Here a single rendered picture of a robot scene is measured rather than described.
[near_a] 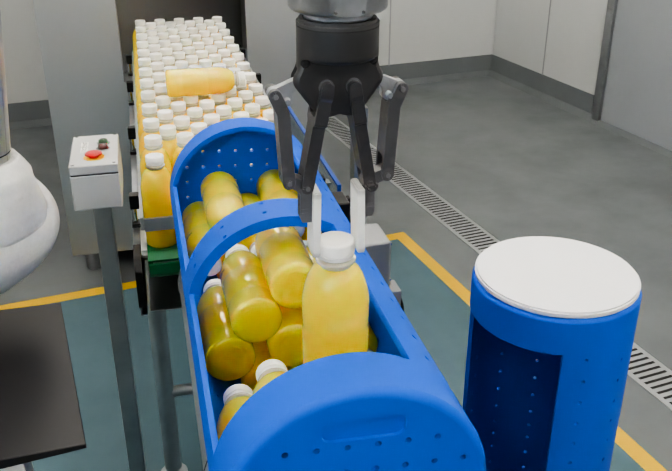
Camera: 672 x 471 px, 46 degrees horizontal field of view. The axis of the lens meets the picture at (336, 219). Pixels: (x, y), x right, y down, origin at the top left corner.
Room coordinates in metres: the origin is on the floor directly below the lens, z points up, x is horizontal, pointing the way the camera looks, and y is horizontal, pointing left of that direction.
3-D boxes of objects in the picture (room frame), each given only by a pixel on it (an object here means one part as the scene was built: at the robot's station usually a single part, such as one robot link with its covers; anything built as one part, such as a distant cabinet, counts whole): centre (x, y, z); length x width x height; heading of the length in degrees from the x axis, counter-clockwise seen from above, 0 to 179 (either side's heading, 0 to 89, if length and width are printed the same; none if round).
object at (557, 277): (1.21, -0.38, 1.03); 0.28 x 0.28 x 0.01
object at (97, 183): (1.65, 0.53, 1.05); 0.20 x 0.10 x 0.10; 14
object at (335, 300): (0.72, 0.00, 1.23); 0.07 x 0.07 x 0.19
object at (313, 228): (0.72, 0.02, 1.36); 0.03 x 0.01 x 0.07; 14
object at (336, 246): (0.72, 0.00, 1.33); 0.04 x 0.04 x 0.02
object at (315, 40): (0.72, 0.00, 1.52); 0.08 x 0.07 x 0.09; 104
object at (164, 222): (1.59, 0.22, 0.96); 0.40 x 0.01 x 0.03; 104
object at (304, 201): (0.71, 0.04, 1.39); 0.03 x 0.01 x 0.05; 104
